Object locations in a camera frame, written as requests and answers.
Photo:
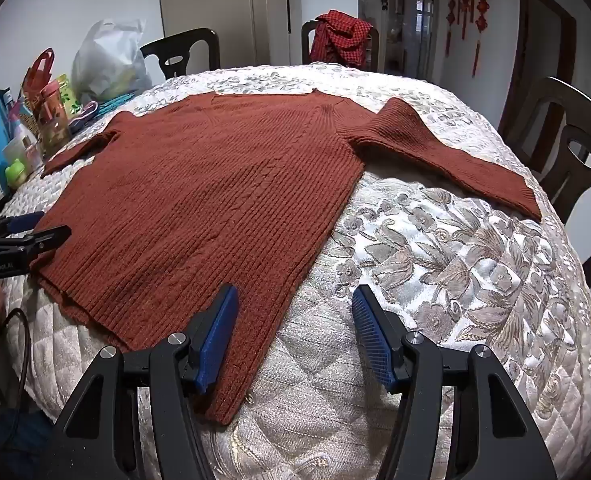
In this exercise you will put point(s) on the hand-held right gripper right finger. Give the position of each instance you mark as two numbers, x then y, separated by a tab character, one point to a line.
370	335

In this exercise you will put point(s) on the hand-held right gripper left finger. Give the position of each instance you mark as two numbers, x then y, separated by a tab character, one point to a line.
220	330

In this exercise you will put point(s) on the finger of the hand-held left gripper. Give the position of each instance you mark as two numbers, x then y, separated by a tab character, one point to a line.
40	240
23	221

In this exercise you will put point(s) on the rust brown knit sweater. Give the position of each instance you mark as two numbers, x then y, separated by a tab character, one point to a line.
200	200

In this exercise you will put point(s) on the green frog-shaped jar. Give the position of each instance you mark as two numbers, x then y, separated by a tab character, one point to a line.
16	174

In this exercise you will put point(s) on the pale cream box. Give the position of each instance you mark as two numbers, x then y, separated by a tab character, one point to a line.
18	152

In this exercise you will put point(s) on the round glass jar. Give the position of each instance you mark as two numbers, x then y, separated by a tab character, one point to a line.
55	140

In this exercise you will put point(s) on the white spray bottle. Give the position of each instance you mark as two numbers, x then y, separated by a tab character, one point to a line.
23	132

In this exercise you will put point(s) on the beige quilted floral tablecloth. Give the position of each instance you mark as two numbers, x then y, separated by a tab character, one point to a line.
450	285

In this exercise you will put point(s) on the wicker basket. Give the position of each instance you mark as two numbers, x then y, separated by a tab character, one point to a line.
28	115

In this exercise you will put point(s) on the pink tumbler bottle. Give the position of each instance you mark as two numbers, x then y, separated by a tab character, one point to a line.
53	107

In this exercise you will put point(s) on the pink and blue pouch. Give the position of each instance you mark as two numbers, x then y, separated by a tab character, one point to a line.
83	117

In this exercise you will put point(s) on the green leaf-print packet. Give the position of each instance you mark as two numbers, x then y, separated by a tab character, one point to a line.
70	95

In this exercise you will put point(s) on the teal woven cloth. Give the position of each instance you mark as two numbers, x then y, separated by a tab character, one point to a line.
115	104

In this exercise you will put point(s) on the red gift bag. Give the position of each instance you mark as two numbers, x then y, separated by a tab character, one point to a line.
40	72

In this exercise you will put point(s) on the white plastic bag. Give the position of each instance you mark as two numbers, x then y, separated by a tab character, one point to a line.
105	60

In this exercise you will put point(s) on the dark wooden chair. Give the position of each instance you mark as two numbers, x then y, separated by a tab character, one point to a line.
195	45
540	110
306	40

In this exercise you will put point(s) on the beige double-door cabinet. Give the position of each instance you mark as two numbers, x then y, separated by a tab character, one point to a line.
210	0

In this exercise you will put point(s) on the red checked cloth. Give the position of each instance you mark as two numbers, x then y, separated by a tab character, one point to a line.
340	35

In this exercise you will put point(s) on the glass panel door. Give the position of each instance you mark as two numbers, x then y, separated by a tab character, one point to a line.
410	20

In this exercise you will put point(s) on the dark wooden door frame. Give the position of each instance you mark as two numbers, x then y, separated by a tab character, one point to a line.
523	20

